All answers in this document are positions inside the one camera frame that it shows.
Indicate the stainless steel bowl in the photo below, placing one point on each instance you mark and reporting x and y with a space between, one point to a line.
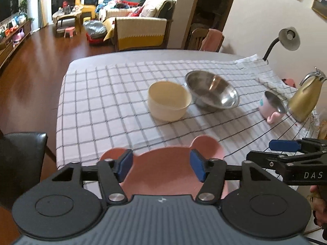
204 91

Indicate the grey plastic bag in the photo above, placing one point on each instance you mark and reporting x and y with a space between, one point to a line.
94 30

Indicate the black leather chair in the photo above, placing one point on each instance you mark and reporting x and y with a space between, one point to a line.
20 158

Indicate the gold framed family picture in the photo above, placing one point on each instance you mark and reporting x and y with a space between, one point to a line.
320 2

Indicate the beige covered sofa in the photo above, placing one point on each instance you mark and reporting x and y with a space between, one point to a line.
140 30

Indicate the cream plastic bowl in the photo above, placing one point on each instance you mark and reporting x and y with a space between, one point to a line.
166 111

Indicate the person's right hand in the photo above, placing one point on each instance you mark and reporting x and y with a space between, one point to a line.
319 204

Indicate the white checked tablecloth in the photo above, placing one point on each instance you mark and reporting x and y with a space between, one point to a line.
102 107

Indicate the pink mouse-shaped plate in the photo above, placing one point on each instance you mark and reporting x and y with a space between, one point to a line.
163 168

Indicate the red patterned cushion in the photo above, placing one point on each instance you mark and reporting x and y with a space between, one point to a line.
135 12

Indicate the gold thermos jug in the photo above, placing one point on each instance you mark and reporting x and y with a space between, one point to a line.
304 99

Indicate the wooden chair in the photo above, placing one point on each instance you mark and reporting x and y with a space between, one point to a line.
195 39

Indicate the blue and yellow curtain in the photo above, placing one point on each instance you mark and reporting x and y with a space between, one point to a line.
44 2

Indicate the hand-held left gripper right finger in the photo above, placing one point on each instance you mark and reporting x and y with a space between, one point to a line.
198 166

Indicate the wooden television cabinet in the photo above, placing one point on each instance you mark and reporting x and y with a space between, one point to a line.
10 43

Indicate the black television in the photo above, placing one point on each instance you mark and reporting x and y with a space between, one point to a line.
7 5

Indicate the grey desk lamp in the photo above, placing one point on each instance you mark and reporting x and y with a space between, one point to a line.
288 40

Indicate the yellow stool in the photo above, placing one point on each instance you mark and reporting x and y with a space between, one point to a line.
86 20

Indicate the pink stool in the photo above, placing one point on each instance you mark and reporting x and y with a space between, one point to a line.
70 32

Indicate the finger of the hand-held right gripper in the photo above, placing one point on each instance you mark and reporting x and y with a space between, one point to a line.
283 145
263 158

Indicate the wooden coffee table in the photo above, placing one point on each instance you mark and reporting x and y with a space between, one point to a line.
66 15

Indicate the pink cloth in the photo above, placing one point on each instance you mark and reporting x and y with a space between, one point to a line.
213 39

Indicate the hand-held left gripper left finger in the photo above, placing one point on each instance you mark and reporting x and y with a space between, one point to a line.
124 166

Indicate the small pink object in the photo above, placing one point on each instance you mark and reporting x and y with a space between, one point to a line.
289 82

